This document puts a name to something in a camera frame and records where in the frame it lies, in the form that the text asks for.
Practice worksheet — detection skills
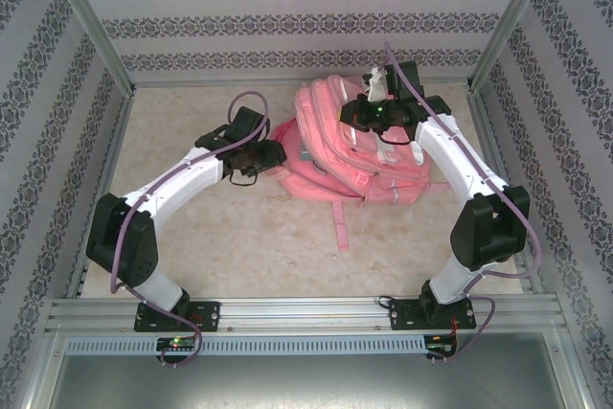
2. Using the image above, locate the aluminium table edge rail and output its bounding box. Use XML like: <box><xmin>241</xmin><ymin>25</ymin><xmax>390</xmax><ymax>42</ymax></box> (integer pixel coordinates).
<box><xmin>466</xmin><ymin>87</ymin><xmax>547</xmax><ymax>295</ymax></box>
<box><xmin>64</xmin><ymin>92</ymin><xmax>138</xmax><ymax>299</ymax></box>

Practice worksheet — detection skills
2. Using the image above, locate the aluminium frame post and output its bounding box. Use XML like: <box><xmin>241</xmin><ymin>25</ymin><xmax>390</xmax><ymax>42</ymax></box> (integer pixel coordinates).
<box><xmin>466</xmin><ymin>0</ymin><xmax>561</xmax><ymax>92</ymax></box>
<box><xmin>40</xmin><ymin>0</ymin><xmax>138</xmax><ymax>97</ymax></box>

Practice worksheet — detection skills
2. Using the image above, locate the pink backpack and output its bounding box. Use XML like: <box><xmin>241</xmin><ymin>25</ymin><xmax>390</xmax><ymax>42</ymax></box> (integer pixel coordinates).
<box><xmin>270</xmin><ymin>66</ymin><xmax>449</xmax><ymax>252</ymax></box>

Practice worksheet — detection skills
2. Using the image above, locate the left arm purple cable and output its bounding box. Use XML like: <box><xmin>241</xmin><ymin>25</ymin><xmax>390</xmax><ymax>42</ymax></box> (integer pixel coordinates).
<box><xmin>109</xmin><ymin>90</ymin><xmax>269</xmax><ymax>371</ymax></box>

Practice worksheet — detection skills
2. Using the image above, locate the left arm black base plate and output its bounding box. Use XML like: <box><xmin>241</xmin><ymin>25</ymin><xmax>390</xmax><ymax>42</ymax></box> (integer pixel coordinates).
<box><xmin>133</xmin><ymin>301</ymin><xmax>221</xmax><ymax>333</ymax></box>

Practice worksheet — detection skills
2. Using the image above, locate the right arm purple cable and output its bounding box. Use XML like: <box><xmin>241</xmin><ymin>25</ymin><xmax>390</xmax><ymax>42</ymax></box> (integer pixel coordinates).
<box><xmin>384</xmin><ymin>41</ymin><xmax>540</xmax><ymax>368</ymax></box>

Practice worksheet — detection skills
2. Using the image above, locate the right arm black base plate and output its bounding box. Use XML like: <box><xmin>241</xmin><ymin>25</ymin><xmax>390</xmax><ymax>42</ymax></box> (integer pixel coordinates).
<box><xmin>387</xmin><ymin>298</ymin><xmax>478</xmax><ymax>331</ymax></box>

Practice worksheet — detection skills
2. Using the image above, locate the slotted grey cable duct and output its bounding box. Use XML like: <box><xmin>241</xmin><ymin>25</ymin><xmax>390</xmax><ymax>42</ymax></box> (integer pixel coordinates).
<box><xmin>64</xmin><ymin>334</ymin><xmax>461</xmax><ymax>356</ymax></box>

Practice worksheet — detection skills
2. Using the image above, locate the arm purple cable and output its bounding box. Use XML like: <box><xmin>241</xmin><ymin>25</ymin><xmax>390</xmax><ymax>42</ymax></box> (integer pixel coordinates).
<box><xmin>384</xmin><ymin>41</ymin><xmax>540</xmax><ymax>368</ymax></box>
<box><xmin>109</xmin><ymin>90</ymin><xmax>269</xmax><ymax>371</ymax></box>

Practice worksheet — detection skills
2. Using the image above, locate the aluminium mounting rail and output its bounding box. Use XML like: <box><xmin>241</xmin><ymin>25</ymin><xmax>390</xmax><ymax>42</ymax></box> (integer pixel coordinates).
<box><xmin>45</xmin><ymin>291</ymin><xmax>569</xmax><ymax>333</ymax></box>

